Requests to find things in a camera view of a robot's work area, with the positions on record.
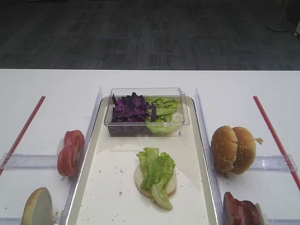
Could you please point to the left clear acrylic rail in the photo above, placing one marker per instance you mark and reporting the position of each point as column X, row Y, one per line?
column 65, row 215

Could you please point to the upper right clear holder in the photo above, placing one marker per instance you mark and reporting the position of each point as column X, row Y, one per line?
column 276, row 163

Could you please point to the cream metal tray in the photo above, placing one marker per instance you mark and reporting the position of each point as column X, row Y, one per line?
column 107, row 194

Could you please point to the upper left clear holder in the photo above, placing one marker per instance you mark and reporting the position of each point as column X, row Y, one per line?
column 21, row 161

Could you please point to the rear meat patty slice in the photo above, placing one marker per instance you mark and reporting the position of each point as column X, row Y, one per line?
column 251, row 213

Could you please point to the bread crumb piece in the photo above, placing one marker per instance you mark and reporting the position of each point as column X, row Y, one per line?
column 259, row 140

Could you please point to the clear acrylic rail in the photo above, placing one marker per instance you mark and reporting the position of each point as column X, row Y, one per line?
column 65, row 215
column 217, row 200

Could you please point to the white pusher block meat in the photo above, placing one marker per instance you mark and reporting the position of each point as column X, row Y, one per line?
column 262, row 216

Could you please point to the green lettuce pile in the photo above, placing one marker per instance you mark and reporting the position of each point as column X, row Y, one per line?
column 167, row 118

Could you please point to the chopped purple cabbage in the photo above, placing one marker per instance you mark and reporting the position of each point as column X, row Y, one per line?
column 133, row 108

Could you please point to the clear plastic salad box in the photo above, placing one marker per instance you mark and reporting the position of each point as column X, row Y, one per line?
column 140, row 128

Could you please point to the front tomato slice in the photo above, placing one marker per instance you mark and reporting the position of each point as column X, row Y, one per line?
column 75, row 152

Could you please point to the lower right clear holder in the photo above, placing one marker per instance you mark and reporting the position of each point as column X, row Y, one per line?
column 283, row 222

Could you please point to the standing bun half left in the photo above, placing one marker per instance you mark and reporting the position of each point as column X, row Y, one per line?
column 38, row 209

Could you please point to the right clear acrylic rail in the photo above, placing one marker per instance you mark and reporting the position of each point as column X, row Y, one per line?
column 217, row 200

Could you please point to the sesame bun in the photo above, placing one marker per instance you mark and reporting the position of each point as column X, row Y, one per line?
column 246, row 150
column 224, row 148

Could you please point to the tomato slice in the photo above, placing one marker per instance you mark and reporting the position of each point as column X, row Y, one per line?
column 68, row 150
column 75, row 152

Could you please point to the red strip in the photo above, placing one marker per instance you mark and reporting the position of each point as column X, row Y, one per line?
column 276, row 138
column 23, row 133

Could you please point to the green lettuce leaf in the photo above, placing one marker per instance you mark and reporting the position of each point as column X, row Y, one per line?
column 157, row 169

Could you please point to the rear tomato slice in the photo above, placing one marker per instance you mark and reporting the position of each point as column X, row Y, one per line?
column 68, row 150

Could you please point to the white pusher block tomato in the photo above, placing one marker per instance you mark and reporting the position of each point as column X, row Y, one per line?
column 60, row 146

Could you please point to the left red strip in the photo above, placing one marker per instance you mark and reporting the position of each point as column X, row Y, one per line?
column 23, row 133

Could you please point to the left sesame bun top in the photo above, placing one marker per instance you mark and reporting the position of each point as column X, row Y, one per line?
column 224, row 148

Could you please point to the clear holder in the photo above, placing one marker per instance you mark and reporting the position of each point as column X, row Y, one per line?
column 283, row 222
column 276, row 163
column 21, row 161

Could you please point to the meat patty slice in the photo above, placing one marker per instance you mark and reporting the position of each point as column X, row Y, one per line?
column 251, row 213
column 234, row 210

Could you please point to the right sesame bun top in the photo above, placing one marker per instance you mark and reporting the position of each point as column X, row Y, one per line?
column 246, row 150

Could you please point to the right red strip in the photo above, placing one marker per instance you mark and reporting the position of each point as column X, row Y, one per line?
column 276, row 138

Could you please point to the front meat patty slice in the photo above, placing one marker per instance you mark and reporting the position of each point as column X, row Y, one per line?
column 234, row 210

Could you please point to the bottom bun slice on tray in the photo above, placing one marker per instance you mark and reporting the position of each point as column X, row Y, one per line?
column 171, row 186

